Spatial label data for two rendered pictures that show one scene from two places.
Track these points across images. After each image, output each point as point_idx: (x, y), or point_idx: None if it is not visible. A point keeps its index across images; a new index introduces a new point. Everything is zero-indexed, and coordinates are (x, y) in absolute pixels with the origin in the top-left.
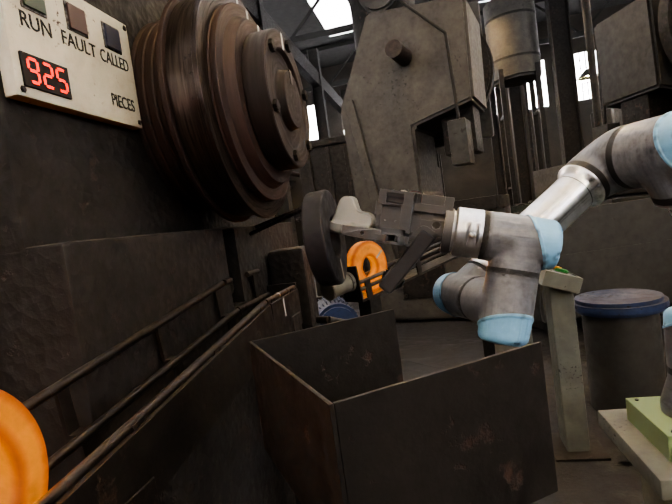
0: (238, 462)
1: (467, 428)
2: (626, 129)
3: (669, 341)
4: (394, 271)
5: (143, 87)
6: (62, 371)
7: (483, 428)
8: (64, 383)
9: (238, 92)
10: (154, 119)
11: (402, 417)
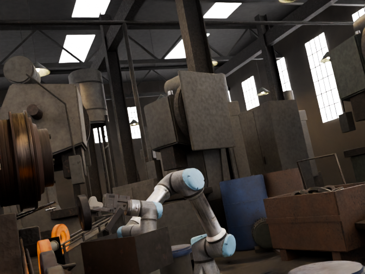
0: None
1: (156, 244)
2: (174, 173)
3: (193, 250)
4: (111, 222)
5: (0, 152)
6: (11, 260)
7: (159, 244)
8: (25, 259)
9: (41, 156)
10: (5, 166)
11: (145, 240)
